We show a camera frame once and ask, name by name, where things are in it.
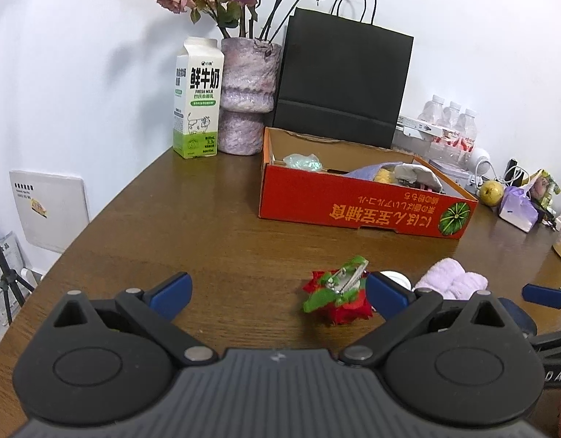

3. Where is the red green flower hair clip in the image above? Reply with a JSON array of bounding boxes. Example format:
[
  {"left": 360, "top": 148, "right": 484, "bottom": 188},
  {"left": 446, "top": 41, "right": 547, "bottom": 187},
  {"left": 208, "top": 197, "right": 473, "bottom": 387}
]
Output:
[{"left": 302, "top": 255, "right": 377, "bottom": 327}]

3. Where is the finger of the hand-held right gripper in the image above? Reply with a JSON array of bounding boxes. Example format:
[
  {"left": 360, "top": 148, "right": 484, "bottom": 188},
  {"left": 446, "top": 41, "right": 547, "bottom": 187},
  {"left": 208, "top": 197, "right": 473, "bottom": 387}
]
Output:
[
  {"left": 531, "top": 331, "right": 561, "bottom": 359},
  {"left": 522, "top": 283, "right": 561, "bottom": 318}
]

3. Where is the colourful snack packet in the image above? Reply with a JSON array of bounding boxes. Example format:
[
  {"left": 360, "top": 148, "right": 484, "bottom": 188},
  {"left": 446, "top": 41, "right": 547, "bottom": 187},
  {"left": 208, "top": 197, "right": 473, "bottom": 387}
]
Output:
[{"left": 531, "top": 169, "right": 561, "bottom": 206}]

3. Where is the white round lid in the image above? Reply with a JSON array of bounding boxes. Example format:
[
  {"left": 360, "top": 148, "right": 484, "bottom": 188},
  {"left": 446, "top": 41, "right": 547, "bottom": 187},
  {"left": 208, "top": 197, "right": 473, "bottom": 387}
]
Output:
[{"left": 381, "top": 270, "right": 413, "bottom": 290}]

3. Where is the white green milk carton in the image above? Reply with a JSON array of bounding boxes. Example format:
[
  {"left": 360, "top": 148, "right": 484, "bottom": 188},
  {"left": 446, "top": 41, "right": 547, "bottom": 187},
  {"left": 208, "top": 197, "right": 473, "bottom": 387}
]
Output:
[{"left": 172, "top": 36, "right": 225, "bottom": 160}]

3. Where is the lavender towel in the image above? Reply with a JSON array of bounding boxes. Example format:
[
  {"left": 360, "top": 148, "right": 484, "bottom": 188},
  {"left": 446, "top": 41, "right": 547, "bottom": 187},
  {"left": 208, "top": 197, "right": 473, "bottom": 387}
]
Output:
[{"left": 413, "top": 258, "right": 490, "bottom": 302}]

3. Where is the purple tissue pack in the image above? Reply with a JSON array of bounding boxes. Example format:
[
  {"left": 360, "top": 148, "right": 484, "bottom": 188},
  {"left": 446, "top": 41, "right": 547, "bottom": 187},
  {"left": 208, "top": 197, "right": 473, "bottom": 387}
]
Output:
[{"left": 498, "top": 185, "right": 541, "bottom": 233}]

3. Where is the pale green wrapped item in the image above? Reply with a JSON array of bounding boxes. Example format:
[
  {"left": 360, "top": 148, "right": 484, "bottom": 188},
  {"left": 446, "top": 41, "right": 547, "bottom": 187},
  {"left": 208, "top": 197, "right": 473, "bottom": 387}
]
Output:
[{"left": 283, "top": 153, "right": 324, "bottom": 172}]

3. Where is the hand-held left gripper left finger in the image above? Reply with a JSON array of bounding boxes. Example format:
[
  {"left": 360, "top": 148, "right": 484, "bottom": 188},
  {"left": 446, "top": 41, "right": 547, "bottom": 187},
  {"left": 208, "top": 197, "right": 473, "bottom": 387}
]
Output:
[{"left": 53, "top": 271, "right": 218, "bottom": 368}]

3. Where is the navy zip case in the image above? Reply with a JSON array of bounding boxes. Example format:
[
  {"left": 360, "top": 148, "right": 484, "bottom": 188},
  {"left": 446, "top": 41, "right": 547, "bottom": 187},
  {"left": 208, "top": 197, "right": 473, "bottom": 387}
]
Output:
[{"left": 497, "top": 296, "right": 539, "bottom": 341}]

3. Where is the grey tin box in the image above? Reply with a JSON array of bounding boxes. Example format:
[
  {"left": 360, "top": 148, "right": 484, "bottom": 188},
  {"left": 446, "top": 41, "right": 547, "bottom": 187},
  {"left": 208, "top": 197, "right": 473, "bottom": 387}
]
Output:
[{"left": 429, "top": 157, "right": 475, "bottom": 183}]

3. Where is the small black box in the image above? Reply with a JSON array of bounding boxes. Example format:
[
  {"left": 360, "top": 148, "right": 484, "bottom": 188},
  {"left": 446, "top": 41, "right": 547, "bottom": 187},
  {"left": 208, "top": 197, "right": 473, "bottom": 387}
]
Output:
[{"left": 533, "top": 201, "right": 561, "bottom": 229}]

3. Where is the clear plastic food container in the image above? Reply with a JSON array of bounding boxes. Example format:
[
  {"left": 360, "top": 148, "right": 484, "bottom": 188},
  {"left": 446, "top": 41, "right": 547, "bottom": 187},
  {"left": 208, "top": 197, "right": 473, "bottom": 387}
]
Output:
[{"left": 392, "top": 130, "right": 434, "bottom": 156}]

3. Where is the black tripod stand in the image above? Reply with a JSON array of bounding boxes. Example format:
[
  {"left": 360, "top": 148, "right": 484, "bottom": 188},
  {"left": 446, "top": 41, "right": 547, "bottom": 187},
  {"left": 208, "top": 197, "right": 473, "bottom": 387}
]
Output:
[{"left": 0, "top": 201, "right": 37, "bottom": 327}]

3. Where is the white flat panel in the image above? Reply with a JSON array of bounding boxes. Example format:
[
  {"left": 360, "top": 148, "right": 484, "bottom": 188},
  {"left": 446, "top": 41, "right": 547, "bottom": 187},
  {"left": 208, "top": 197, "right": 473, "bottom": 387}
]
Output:
[{"left": 9, "top": 170, "right": 90, "bottom": 254}]

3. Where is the green apple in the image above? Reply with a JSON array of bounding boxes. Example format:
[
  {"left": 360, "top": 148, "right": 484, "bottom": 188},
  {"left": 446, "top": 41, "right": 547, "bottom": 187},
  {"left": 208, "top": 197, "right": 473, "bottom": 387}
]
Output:
[{"left": 479, "top": 180, "right": 506, "bottom": 206}]

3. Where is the white drawstring pouch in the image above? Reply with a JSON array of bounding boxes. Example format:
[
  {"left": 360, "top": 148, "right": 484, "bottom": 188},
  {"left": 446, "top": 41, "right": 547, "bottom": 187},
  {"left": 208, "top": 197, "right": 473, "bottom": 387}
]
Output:
[{"left": 392, "top": 163, "right": 445, "bottom": 192}]

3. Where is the flat white box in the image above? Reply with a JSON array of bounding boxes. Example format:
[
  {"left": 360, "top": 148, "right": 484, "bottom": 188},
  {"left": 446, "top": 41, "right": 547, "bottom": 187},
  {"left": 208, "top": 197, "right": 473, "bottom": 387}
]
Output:
[{"left": 396, "top": 115, "right": 444, "bottom": 138}]

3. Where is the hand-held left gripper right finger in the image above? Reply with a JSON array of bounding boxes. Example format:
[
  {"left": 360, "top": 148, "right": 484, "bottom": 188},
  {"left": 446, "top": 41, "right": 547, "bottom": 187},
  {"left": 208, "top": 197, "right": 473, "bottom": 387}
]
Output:
[{"left": 337, "top": 271, "right": 509, "bottom": 368}]

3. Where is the black paper bag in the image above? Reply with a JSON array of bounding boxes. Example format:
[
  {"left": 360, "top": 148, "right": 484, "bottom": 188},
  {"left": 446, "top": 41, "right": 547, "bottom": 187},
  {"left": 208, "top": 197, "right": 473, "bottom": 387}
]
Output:
[{"left": 272, "top": 0, "right": 415, "bottom": 150}]

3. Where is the red cardboard box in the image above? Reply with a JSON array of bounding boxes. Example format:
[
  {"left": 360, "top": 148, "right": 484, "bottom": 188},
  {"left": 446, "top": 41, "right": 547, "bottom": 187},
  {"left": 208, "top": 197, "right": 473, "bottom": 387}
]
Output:
[{"left": 258, "top": 127, "right": 479, "bottom": 241}]

